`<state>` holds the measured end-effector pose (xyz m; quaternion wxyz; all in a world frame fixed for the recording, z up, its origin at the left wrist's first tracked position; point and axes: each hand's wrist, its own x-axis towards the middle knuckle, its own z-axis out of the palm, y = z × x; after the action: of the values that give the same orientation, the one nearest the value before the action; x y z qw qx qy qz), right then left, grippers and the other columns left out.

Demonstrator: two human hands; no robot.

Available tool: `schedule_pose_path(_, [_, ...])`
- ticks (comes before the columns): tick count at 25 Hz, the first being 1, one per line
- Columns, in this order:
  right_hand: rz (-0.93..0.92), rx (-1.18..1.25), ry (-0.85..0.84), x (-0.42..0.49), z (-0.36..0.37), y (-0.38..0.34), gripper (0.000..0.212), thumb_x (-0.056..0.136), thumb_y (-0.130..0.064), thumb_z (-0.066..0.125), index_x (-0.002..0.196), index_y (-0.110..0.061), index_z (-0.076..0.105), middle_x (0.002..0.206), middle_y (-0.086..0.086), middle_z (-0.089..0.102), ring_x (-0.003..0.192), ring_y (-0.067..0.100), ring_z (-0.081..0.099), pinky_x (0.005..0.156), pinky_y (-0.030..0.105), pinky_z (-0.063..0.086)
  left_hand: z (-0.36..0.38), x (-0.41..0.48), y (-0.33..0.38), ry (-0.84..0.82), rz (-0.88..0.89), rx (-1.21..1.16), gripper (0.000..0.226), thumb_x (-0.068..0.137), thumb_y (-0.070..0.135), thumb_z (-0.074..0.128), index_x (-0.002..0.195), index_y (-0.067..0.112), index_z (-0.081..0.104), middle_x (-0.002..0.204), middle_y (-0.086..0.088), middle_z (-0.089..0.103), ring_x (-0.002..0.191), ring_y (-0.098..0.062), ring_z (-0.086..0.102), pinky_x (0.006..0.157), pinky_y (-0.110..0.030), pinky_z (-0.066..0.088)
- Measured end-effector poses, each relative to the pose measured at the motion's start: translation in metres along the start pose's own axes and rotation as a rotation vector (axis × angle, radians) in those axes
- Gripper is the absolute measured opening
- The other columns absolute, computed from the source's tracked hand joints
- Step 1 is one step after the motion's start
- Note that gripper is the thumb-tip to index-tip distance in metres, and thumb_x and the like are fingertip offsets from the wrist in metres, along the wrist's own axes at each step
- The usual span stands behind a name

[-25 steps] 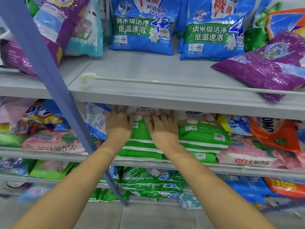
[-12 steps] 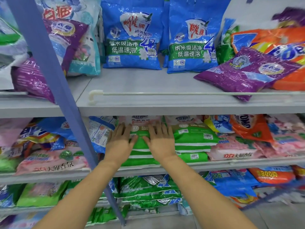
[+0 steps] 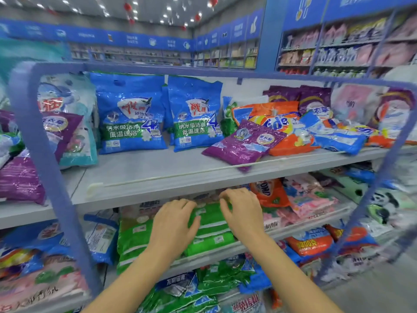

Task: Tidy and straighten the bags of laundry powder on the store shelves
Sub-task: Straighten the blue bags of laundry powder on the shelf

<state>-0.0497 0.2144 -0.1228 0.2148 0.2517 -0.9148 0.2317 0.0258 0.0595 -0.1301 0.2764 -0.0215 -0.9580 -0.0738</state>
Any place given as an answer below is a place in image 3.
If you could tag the person's left hand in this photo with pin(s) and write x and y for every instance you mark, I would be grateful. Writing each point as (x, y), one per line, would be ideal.
(173, 228)

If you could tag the person's right hand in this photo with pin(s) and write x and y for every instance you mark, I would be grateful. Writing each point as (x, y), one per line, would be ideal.
(244, 215)

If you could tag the white green detergent bag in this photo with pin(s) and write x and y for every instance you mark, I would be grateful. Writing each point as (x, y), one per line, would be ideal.
(228, 120)
(210, 215)

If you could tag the stack of green bags below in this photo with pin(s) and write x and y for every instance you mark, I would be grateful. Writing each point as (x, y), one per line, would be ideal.
(133, 238)

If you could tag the grey shelf with blue frame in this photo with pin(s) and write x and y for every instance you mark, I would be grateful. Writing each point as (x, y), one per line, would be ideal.
(143, 179)

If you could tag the pile of pink detergent bags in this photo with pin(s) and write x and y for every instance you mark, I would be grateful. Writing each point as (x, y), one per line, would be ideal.
(306, 202)

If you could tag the plain blue detergent bag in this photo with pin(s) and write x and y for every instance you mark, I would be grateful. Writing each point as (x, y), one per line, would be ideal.
(257, 280)

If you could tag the purple detergent bag white label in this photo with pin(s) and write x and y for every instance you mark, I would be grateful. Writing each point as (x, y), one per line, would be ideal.
(244, 143)
(26, 179)

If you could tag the blue detergent bag green band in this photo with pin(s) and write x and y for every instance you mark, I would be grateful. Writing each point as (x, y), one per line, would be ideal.
(195, 114)
(130, 114)

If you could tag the purple detergent bag gold oval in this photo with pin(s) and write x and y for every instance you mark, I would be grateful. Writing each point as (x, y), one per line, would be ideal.
(316, 101)
(283, 94)

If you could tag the panda green detergent bag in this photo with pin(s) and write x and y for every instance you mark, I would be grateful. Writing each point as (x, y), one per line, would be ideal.
(384, 205)

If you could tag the pink detergent bag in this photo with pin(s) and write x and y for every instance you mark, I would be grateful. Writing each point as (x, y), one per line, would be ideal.
(352, 104)

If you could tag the small orange detergent bag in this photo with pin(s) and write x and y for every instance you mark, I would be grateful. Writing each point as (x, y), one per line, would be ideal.
(379, 137)

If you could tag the teal Baimao bag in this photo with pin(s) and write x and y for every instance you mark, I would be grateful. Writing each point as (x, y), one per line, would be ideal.
(58, 91)

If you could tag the white washing powder bags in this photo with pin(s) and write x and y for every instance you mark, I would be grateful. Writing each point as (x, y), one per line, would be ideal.
(397, 114)

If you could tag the person's right forearm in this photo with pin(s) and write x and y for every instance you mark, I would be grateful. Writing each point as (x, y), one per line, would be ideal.
(286, 280)

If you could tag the person's left forearm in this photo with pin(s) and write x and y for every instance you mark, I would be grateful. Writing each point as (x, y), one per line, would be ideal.
(130, 283)

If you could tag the blue sign with utensil icons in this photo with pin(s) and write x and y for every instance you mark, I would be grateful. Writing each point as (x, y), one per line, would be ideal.
(303, 9)

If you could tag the hanging red lanterns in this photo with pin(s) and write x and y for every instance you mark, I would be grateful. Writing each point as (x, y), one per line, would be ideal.
(213, 1)

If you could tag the blue sign white lettering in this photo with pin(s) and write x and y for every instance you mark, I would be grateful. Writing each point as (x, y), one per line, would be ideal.
(365, 3)

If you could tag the ceiling spotlights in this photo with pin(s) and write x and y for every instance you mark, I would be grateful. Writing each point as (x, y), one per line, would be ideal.
(65, 2)

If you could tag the far wall racks with goods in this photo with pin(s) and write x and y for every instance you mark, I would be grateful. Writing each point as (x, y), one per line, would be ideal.
(130, 54)

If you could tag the wall rack with pink goods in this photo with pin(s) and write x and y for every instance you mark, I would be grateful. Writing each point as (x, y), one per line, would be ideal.
(339, 48)

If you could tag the blue wall sign band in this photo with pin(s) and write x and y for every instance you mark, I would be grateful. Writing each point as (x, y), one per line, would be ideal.
(98, 37)

